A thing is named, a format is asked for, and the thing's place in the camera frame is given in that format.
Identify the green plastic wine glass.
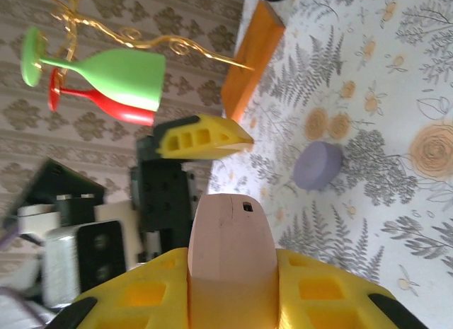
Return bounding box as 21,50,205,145
20,26,166,112

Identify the red plastic wine glass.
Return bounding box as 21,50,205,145
47,67,156,127

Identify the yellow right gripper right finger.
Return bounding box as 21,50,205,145
275,249,429,329

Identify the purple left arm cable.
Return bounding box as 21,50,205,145
0,222,49,329

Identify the gold wire glass rack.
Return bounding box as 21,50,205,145
37,0,256,103

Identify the salmon pink charging case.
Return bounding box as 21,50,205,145
187,193,280,329

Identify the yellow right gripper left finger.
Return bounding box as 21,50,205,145
45,247,194,329

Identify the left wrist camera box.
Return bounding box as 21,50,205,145
42,219,129,307

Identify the lavender earbud charging case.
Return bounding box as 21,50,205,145
292,141,343,191

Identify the orange wooden rack base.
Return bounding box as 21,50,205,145
221,0,286,121

